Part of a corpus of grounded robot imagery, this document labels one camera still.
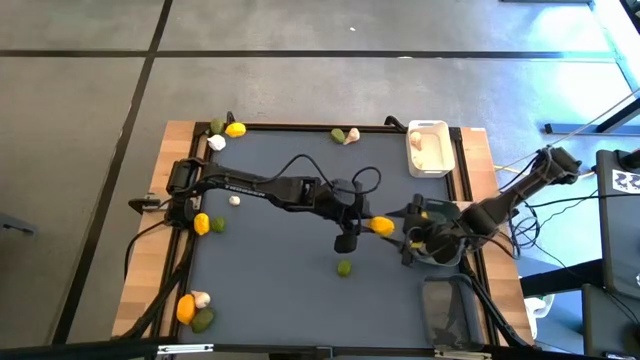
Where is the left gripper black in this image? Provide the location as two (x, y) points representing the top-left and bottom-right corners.
(327, 178), (380, 236)

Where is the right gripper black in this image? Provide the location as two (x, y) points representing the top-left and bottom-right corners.
(382, 194), (461, 267)

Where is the green-grey plastic basket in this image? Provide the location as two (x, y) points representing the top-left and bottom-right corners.
(424, 198), (464, 224)

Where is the white plastic basket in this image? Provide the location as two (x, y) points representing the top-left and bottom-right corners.
(405, 119), (457, 180)

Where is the dark grey plastic basket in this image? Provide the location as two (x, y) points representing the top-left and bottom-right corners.
(419, 273), (486, 352)

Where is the white floor object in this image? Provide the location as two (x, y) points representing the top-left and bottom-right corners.
(524, 293), (556, 341)

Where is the black floor stand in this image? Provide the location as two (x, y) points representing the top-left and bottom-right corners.
(543, 97), (640, 136)

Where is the black equipment cart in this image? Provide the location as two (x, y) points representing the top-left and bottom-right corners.
(594, 148), (640, 301)

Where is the black table clamp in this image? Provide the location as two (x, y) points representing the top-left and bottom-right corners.
(128, 196), (164, 215)

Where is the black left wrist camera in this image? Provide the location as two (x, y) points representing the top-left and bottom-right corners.
(333, 230), (359, 254)

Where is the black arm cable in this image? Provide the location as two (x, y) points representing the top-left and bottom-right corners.
(269, 153), (384, 199)

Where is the black cable bundle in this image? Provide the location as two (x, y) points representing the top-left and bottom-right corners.
(122, 219), (199, 341)
(499, 147), (601, 266)

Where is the silver metal bracket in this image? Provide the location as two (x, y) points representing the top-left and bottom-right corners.
(157, 343), (215, 355)
(434, 349), (494, 360)

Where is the yellow hanging cable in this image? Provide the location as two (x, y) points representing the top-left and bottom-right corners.
(492, 87), (640, 175)

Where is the black camera gantry bar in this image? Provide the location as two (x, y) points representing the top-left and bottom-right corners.
(0, 335), (640, 360)

